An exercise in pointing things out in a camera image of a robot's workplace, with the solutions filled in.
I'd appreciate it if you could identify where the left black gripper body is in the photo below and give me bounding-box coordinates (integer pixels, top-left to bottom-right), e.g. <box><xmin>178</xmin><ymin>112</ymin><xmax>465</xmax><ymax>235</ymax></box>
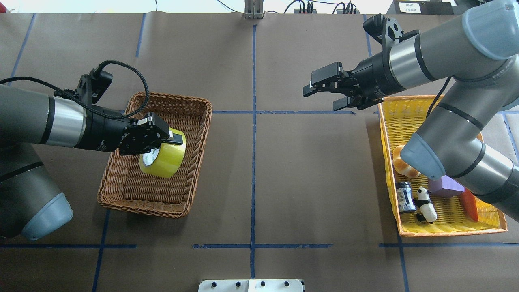
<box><xmin>75</xmin><ymin>112</ymin><xmax>170</xmax><ymax>155</ymax></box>

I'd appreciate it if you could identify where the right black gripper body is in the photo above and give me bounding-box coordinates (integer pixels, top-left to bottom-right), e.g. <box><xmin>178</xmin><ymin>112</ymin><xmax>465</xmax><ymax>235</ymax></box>
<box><xmin>310</xmin><ymin>52</ymin><xmax>395</xmax><ymax>110</ymax></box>

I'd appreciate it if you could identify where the yellow tape roll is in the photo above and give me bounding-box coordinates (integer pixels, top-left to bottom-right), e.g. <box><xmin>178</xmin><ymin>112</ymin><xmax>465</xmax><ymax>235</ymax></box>
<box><xmin>139</xmin><ymin>127</ymin><xmax>187</xmax><ymax>178</ymax></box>

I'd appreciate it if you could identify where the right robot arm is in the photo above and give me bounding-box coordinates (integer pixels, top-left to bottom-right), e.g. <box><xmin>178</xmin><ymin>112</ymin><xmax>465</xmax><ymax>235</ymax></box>
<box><xmin>302</xmin><ymin>0</ymin><xmax>519</xmax><ymax>221</ymax></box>

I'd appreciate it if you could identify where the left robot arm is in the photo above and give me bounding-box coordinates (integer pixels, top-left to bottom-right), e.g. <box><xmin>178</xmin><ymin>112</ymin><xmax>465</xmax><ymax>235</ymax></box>
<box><xmin>0</xmin><ymin>81</ymin><xmax>187</xmax><ymax>240</ymax></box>

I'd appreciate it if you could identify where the blue tape line crosswise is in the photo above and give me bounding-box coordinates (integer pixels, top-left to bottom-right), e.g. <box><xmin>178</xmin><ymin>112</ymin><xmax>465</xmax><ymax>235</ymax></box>
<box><xmin>212</xmin><ymin>110</ymin><xmax>356</xmax><ymax>115</ymax></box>

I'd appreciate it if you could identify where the yellow wicker basket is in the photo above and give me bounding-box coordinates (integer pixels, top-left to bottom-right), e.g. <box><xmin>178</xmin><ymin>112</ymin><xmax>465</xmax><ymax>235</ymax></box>
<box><xmin>378</xmin><ymin>95</ymin><xmax>508</xmax><ymax>237</ymax></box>

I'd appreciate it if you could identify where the brown wicker basket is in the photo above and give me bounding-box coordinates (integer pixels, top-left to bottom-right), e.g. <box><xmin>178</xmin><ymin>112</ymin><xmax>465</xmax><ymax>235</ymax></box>
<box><xmin>97</xmin><ymin>92</ymin><xmax>212</xmax><ymax>218</ymax></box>

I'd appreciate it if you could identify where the blue tape line lengthwise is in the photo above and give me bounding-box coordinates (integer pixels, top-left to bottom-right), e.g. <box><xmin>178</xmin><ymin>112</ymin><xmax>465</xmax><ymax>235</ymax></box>
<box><xmin>249</xmin><ymin>24</ymin><xmax>257</xmax><ymax>279</ymax></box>

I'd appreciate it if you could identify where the toy croissant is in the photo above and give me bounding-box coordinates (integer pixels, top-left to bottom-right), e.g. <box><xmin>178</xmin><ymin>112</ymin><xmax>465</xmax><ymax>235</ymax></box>
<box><xmin>392</xmin><ymin>144</ymin><xmax>421</xmax><ymax>178</ymax></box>

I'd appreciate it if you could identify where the purple block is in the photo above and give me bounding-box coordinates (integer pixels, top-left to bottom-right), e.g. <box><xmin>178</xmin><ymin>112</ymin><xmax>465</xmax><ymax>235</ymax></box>
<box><xmin>428</xmin><ymin>175</ymin><xmax>465</xmax><ymax>198</ymax></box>

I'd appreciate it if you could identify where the toy panda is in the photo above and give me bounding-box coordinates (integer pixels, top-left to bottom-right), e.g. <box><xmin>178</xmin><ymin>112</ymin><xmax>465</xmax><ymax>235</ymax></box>
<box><xmin>413</xmin><ymin>186</ymin><xmax>438</xmax><ymax>224</ymax></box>

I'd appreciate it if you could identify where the toy carrot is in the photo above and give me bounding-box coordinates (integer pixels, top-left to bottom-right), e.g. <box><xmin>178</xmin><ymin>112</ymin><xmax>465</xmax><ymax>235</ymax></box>
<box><xmin>458</xmin><ymin>187</ymin><xmax>479</xmax><ymax>222</ymax></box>

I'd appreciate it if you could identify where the left black cable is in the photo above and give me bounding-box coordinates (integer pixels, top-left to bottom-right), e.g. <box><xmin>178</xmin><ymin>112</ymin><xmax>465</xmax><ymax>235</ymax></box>
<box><xmin>0</xmin><ymin>60</ymin><xmax>150</xmax><ymax>120</ymax></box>

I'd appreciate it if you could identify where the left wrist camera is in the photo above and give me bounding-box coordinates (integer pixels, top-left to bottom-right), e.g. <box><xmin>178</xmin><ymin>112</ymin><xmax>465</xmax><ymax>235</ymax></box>
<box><xmin>75</xmin><ymin>68</ymin><xmax>113</xmax><ymax>105</ymax></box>

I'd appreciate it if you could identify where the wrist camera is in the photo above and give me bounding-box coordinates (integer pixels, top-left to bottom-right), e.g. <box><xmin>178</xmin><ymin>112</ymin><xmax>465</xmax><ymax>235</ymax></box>
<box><xmin>362</xmin><ymin>14</ymin><xmax>420</xmax><ymax>46</ymax></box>
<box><xmin>75</xmin><ymin>68</ymin><xmax>113</xmax><ymax>105</ymax></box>

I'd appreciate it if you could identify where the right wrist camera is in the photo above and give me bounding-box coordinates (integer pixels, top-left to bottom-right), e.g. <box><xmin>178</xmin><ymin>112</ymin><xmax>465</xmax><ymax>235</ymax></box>
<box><xmin>362</xmin><ymin>14</ymin><xmax>420</xmax><ymax>46</ymax></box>

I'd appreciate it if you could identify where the aluminium post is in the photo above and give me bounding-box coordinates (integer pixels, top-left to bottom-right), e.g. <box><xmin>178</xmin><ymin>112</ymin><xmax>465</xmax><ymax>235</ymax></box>
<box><xmin>243</xmin><ymin>0</ymin><xmax>265</xmax><ymax>19</ymax></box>

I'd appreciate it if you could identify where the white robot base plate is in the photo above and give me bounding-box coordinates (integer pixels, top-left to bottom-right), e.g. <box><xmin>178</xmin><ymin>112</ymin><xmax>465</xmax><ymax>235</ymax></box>
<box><xmin>198</xmin><ymin>279</ymin><xmax>305</xmax><ymax>292</ymax></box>

